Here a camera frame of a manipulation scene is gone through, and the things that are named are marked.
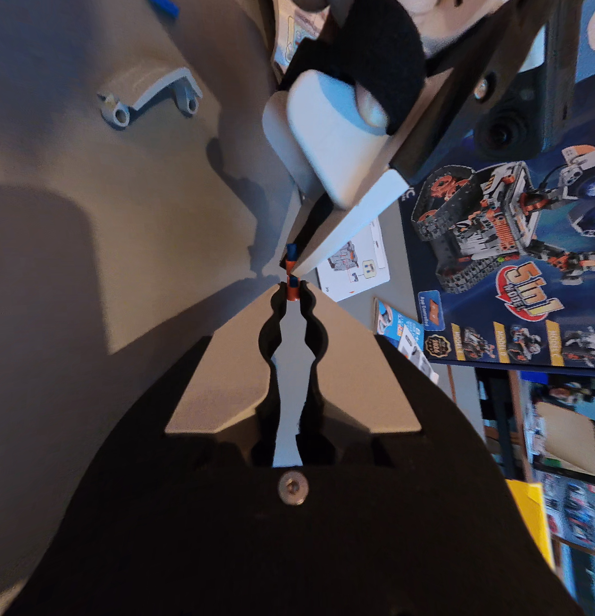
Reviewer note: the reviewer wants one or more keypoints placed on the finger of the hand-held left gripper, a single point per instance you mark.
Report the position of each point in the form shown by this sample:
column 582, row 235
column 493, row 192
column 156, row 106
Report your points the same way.
column 295, row 211
column 365, row 207

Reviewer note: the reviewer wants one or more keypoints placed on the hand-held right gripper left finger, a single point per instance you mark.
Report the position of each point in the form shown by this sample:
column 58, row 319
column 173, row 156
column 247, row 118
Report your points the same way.
column 215, row 375

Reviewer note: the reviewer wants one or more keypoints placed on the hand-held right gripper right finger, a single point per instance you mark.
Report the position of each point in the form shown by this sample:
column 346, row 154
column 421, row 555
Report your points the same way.
column 365, row 380

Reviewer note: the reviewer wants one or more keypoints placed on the orange and blue toy pin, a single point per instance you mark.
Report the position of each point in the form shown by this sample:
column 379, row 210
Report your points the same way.
column 292, row 291

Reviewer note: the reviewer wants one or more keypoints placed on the grey desk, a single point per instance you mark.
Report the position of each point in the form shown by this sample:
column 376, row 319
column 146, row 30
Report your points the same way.
column 86, row 216

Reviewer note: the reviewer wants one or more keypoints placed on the person's left hand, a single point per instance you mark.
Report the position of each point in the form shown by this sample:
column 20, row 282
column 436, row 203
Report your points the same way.
column 441, row 29

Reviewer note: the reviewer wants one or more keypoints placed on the light blue toy booklet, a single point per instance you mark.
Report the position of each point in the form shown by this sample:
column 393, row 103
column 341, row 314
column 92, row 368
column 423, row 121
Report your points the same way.
column 393, row 322

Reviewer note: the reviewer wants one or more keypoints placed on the open toy instruction booklet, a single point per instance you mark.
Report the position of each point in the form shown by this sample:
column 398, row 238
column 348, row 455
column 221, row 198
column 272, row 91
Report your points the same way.
column 360, row 274

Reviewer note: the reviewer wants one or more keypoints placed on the dark blue robot toy box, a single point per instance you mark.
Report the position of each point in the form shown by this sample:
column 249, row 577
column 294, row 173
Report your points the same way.
column 518, row 298

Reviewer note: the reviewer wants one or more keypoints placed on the grey curved toy part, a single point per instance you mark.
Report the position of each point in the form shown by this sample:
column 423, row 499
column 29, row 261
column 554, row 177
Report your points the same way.
column 153, row 94

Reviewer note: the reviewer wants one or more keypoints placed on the brown cardboard box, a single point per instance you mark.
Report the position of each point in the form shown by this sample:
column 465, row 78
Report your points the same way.
column 567, row 438

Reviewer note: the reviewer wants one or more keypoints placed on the yellow plastic bin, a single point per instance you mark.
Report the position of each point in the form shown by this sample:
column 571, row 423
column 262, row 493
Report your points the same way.
column 528, row 519

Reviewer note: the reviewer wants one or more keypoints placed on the small blue toy piece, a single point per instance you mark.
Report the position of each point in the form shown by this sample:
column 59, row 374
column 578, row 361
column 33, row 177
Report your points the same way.
column 165, row 5

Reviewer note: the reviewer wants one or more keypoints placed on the storage shelf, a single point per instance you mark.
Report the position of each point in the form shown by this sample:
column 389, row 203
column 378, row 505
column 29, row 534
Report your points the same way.
column 581, row 510

